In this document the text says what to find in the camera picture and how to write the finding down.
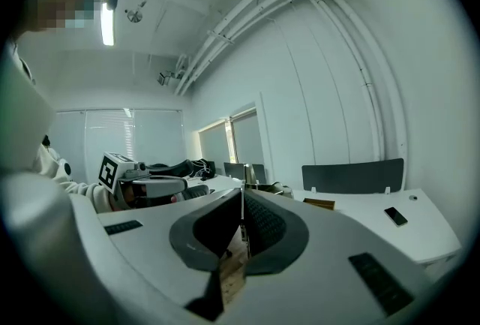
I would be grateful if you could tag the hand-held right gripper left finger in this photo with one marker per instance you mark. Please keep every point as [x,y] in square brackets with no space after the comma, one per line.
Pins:
[150,241]

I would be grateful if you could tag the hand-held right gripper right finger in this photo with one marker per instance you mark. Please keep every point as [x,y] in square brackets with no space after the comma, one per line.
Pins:
[318,278]

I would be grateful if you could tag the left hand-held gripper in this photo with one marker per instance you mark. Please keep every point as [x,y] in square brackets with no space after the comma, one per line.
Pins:
[108,171]

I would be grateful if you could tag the black box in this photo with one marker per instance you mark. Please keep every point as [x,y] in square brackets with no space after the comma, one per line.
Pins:
[318,204]

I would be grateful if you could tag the person's left forearm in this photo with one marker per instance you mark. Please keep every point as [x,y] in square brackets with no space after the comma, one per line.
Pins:
[82,192]

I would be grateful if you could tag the black backpack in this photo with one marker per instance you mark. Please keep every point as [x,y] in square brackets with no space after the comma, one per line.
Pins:
[205,167]

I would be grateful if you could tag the dark grey desk partition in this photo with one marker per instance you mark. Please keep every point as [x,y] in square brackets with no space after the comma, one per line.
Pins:
[352,175]
[234,170]

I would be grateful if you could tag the window with roller blind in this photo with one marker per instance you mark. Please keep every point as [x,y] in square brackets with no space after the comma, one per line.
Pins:
[245,139]

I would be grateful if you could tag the black rectangular remote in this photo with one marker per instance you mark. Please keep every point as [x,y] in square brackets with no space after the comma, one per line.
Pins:
[396,216]

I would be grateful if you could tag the small ceiling-mounted box device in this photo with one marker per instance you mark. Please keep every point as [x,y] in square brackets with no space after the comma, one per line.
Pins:
[167,77]

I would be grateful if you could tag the person's beige sweatshirt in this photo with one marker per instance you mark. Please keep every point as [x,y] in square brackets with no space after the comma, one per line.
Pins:
[22,121]

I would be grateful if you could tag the long ceiling light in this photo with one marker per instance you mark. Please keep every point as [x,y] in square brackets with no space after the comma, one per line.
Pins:
[107,27]

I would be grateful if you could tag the round hanging ceiling fixture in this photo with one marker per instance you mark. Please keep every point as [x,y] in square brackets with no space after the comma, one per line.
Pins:
[134,15]

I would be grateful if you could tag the glass wall with blinds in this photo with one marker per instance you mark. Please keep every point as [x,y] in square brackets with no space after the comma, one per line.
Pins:
[150,136]

